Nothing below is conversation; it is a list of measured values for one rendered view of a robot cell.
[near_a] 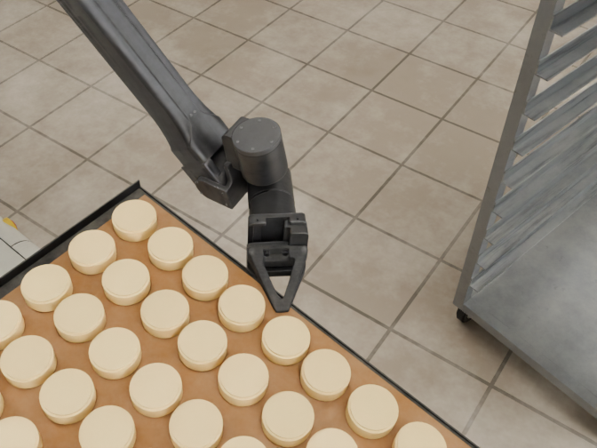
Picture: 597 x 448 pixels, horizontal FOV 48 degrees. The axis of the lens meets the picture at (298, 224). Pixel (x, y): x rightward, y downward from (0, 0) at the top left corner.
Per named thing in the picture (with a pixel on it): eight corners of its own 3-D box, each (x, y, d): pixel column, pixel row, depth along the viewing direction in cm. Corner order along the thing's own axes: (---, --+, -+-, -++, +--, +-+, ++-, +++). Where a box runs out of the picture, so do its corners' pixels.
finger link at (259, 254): (309, 332, 77) (301, 266, 83) (314, 299, 72) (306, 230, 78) (250, 336, 77) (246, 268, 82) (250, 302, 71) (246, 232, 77)
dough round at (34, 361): (66, 372, 67) (61, 363, 66) (17, 399, 65) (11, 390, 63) (43, 334, 69) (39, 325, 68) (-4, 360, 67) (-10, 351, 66)
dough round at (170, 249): (187, 276, 75) (186, 265, 74) (143, 267, 75) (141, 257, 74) (198, 240, 78) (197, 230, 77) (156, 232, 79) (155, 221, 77)
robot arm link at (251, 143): (237, 151, 92) (198, 194, 88) (218, 86, 83) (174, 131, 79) (311, 181, 87) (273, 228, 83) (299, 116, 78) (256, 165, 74)
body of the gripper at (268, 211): (300, 277, 83) (295, 229, 87) (307, 225, 75) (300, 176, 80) (248, 279, 82) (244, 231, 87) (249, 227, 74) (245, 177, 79)
